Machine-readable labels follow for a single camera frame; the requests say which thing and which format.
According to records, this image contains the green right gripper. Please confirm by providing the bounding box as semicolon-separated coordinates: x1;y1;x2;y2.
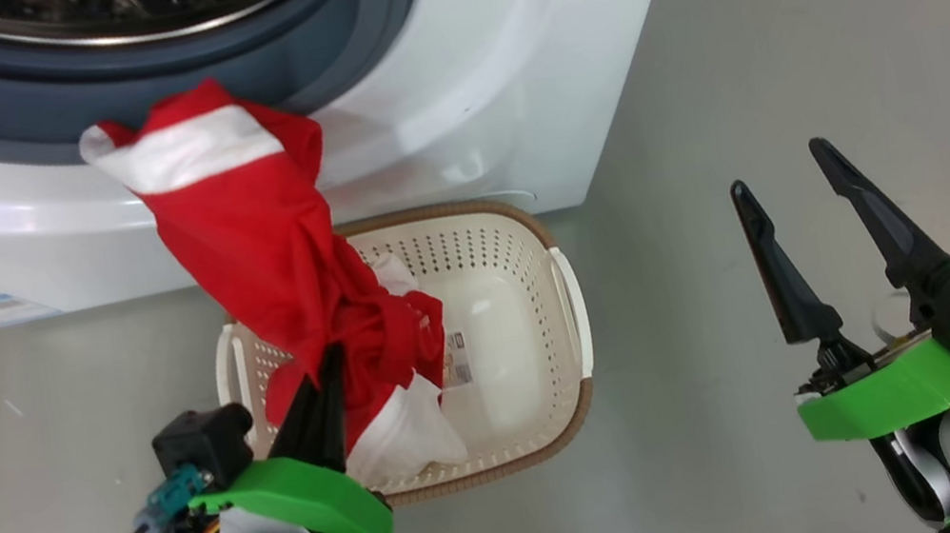
723;116;950;457

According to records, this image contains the round drain filter cover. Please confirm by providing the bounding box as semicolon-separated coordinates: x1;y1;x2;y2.
464;184;539;219

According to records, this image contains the white barcode shipping label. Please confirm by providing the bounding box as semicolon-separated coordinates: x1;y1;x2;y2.
437;330;475;391

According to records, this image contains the red and white garment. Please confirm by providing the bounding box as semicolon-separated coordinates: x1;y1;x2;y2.
71;48;472;523

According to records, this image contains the cream basket with brown rim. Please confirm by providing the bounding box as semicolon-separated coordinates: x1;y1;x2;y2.
194;184;614;533

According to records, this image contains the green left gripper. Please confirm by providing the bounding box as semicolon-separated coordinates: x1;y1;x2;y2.
167;340;397;533

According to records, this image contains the white front-load washing machine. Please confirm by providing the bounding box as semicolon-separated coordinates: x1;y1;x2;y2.
0;0;742;329

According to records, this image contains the teal left camera connector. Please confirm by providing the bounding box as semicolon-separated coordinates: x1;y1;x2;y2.
128;465;222;533

